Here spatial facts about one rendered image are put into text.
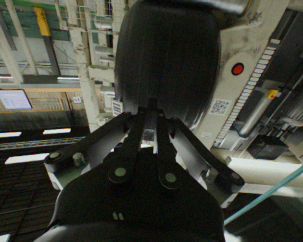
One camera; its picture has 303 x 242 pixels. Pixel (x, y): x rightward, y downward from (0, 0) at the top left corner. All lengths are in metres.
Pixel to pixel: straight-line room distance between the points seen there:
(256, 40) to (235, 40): 0.07
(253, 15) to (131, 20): 0.29
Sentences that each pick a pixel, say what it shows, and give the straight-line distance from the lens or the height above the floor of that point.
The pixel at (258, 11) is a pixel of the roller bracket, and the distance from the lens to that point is 0.43.
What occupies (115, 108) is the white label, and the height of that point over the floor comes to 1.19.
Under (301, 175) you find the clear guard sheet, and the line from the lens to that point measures 0.63.
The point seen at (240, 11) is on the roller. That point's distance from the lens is 0.46.
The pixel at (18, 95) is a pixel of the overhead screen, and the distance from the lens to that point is 4.55.
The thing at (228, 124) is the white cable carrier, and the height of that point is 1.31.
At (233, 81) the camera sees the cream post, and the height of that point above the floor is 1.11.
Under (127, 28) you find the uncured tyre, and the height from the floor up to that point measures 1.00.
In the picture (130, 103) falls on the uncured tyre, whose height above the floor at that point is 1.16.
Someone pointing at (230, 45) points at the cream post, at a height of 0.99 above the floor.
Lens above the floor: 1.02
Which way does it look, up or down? 34 degrees up
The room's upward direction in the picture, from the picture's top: 172 degrees counter-clockwise
